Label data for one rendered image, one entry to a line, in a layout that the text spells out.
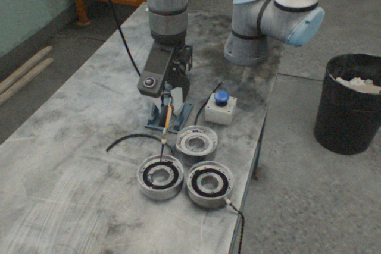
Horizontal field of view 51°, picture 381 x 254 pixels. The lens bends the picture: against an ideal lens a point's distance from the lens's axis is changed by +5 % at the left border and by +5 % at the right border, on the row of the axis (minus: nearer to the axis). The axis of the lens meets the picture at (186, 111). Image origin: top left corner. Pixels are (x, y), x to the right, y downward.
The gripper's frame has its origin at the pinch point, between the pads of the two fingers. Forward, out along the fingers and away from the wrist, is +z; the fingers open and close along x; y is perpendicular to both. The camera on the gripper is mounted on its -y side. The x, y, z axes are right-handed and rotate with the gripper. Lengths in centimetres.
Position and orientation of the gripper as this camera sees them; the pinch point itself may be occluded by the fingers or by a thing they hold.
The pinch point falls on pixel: (168, 111)
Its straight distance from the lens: 87.0
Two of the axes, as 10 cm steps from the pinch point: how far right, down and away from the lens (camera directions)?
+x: -9.5, -2.0, 2.3
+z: 0.0, 7.6, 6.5
